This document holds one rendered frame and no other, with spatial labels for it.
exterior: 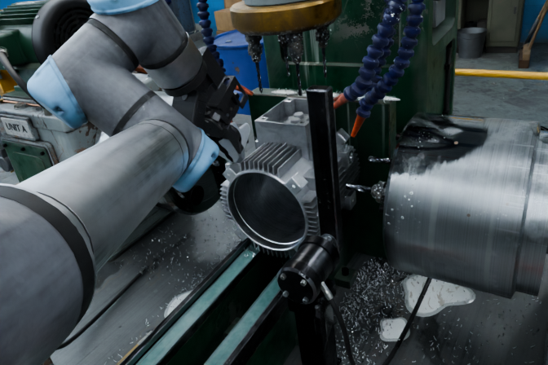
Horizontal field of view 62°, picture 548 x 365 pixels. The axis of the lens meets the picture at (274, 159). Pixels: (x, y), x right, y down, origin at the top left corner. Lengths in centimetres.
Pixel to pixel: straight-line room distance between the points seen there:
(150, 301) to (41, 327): 76
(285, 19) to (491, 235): 40
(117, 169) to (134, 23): 26
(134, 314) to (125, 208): 66
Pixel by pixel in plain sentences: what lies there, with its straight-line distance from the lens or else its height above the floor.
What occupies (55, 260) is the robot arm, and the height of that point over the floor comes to 131.
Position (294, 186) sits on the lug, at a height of 108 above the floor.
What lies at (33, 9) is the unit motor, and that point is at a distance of 112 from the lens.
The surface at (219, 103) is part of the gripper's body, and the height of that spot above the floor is 122.
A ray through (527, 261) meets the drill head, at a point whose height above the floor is 104.
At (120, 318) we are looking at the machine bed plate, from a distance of 98.
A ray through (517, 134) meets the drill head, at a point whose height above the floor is 116.
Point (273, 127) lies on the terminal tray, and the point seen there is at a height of 114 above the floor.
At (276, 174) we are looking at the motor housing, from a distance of 72.
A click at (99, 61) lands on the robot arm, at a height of 133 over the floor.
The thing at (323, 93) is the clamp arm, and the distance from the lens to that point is 57.
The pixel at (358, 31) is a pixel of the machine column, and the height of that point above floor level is 124.
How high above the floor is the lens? 143
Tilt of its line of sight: 26 degrees down
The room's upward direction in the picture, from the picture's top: 8 degrees counter-clockwise
